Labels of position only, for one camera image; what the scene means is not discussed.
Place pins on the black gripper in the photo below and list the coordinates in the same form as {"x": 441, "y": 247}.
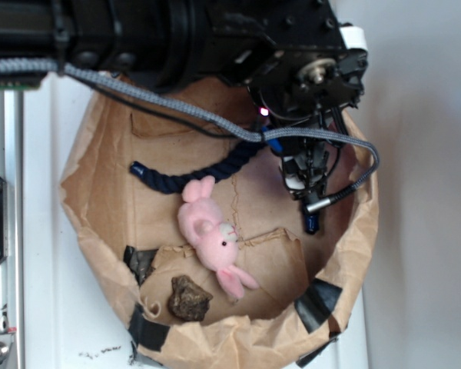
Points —
{"x": 304, "y": 66}

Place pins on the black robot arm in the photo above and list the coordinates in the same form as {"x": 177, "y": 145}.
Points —
{"x": 128, "y": 50}

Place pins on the pink plush bunny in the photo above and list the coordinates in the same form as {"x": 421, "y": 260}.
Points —
{"x": 202, "y": 224}

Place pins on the brown paper bag tray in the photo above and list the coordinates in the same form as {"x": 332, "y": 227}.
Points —
{"x": 130, "y": 237}

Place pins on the black tape strip left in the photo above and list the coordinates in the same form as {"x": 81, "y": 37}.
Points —
{"x": 317, "y": 303}

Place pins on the black tape strip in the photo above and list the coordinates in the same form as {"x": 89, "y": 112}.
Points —
{"x": 147, "y": 334}
{"x": 317, "y": 303}

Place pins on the brown rock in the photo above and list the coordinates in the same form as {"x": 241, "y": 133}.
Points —
{"x": 188, "y": 301}

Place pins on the black tape strip right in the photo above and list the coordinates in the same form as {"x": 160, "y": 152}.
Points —
{"x": 147, "y": 334}

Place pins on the aluminium extrusion rail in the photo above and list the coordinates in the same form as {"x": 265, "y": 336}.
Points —
{"x": 11, "y": 256}

